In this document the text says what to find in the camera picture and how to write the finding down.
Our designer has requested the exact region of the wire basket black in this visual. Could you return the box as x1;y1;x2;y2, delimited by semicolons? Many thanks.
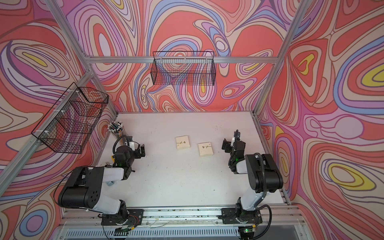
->
151;51;217;87
31;83;109;154

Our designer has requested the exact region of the cup of coloured pencils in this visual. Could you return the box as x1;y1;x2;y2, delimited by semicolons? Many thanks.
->
108;121;129;146

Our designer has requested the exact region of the left wire basket black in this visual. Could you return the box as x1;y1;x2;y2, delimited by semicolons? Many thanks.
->
31;83;109;154

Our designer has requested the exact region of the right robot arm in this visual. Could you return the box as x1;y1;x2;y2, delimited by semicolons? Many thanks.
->
218;138;284;226

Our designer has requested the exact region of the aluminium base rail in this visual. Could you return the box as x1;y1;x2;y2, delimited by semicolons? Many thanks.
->
51;205;314;240

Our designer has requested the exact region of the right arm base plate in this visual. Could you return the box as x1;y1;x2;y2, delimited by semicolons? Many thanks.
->
218;208;263;226

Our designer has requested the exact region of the back wire basket black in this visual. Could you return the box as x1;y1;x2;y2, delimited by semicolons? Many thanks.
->
151;51;217;87

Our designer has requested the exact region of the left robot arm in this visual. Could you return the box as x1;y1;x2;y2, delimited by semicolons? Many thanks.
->
57;142;146;227

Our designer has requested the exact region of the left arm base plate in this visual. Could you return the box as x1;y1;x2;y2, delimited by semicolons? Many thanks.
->
101;209;144;227

